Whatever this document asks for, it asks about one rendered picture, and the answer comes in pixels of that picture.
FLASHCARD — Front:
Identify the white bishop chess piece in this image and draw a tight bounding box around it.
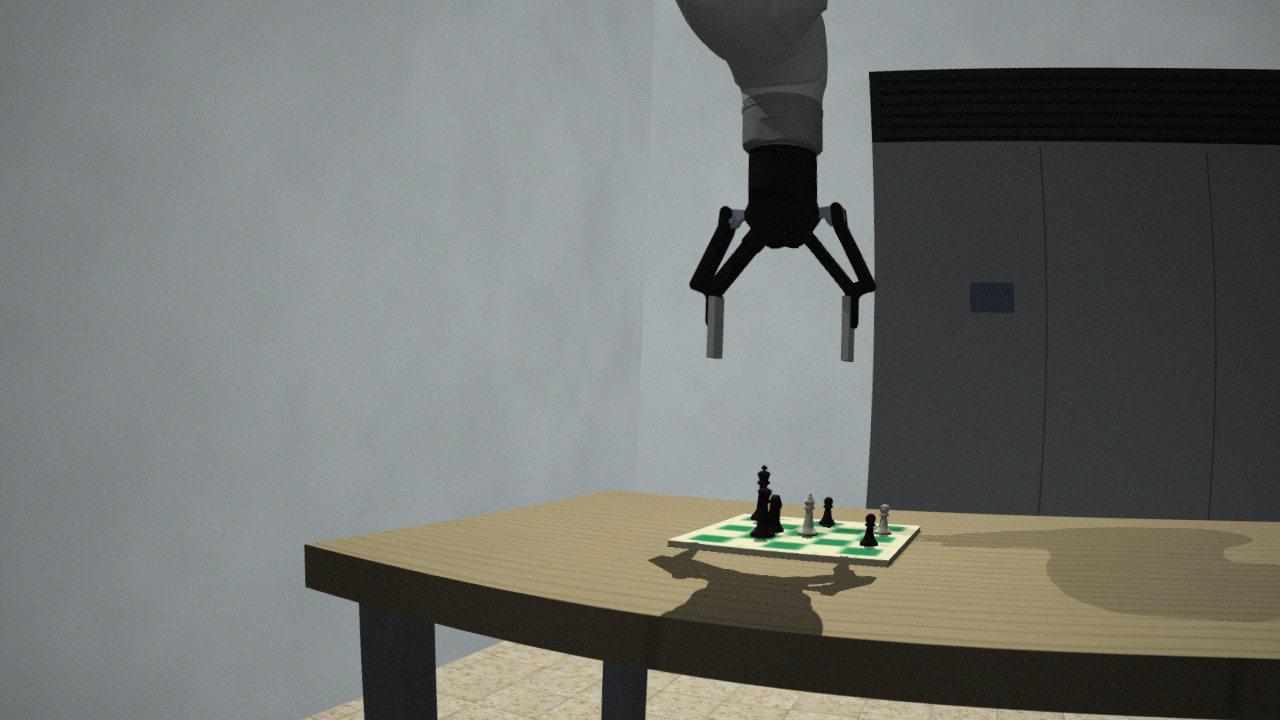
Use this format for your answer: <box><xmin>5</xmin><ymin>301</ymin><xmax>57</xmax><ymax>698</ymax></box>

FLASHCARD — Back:
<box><xmin>797</xmin><ymin>493</ymin><xmax>818</xmax><ymax>536</ymax></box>

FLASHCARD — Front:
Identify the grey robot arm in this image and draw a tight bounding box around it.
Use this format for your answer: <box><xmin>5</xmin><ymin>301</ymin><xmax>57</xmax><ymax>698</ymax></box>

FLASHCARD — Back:
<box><xmin>676</xmin><ymin>0</ymin><xmax>828</xmax><ymax>156</ymax></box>

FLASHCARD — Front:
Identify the white pawn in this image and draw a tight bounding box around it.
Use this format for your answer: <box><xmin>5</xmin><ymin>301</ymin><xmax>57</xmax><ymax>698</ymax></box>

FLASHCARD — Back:
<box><xmin>874</xmin><ymin>505</ymin><xmax>891</xmax><ymax>536</ymax></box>

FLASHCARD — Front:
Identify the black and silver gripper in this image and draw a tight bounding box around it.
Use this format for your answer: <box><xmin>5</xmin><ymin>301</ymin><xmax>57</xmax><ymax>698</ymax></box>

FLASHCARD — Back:
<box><xmin>690</xmin><ymin>143</ymin><xmax>876</xmax><ymax>363</ymax></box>

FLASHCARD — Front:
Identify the green and cream chessboard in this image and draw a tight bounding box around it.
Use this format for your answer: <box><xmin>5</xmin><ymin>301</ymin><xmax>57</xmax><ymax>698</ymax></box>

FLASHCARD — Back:
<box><xmin>668</xmin><ymin>514</ymin><xmax>920</xmax><ymax>568</ymax></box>

